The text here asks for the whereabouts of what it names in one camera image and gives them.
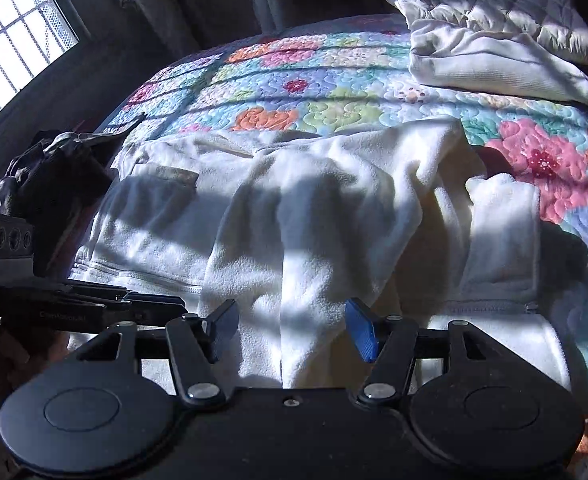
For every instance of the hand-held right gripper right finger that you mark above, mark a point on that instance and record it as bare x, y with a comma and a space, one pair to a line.
361, 331

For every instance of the floral quilted bedspread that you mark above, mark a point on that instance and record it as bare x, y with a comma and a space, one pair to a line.
324, 85

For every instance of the white quilted pillow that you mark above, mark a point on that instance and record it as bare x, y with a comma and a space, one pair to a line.
494, 10

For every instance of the dark crumpled clothes pile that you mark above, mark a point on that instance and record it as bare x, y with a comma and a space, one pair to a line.
48, 175

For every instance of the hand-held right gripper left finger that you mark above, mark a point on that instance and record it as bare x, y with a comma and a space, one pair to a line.
222, 331

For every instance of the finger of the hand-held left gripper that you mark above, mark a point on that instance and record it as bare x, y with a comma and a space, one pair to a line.
98, 291
146, 307

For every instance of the white knit sweater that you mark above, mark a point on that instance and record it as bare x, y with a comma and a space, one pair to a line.
479, 62

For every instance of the barred window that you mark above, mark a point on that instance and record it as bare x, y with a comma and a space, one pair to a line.
8, 30

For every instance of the white fleece jacket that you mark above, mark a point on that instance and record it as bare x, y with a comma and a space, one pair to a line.
314, 220

